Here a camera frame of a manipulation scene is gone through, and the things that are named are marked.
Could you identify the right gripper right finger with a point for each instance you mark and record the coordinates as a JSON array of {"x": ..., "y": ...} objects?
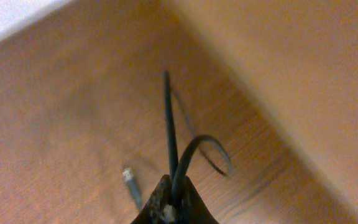
[{"x": 193, "y": 209}]

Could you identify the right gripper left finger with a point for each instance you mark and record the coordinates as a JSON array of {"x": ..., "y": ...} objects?
[{"x": 153, "y": 210}]

